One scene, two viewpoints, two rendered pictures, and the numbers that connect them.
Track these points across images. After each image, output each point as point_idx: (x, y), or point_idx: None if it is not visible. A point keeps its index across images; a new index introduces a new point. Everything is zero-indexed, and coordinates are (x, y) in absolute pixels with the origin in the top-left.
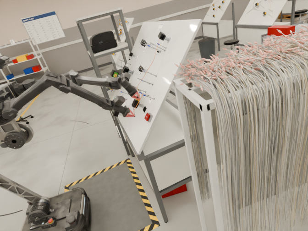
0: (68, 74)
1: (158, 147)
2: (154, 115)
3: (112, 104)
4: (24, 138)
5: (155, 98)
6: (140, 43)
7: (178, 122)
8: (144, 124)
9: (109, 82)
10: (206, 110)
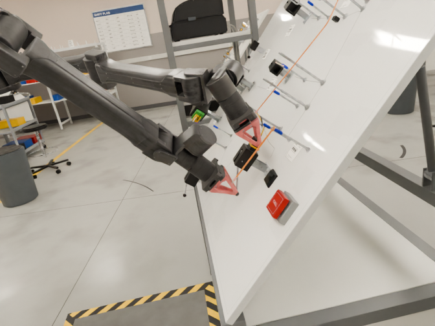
0: (83, 55)
1: (294, 307)
2: (303, 204)
3: (177, 148)
4: None
5: (312, 147)
6: (283, 7)
7: (360, 233)
8: (261, 227)
9: (177, 79)
10: None
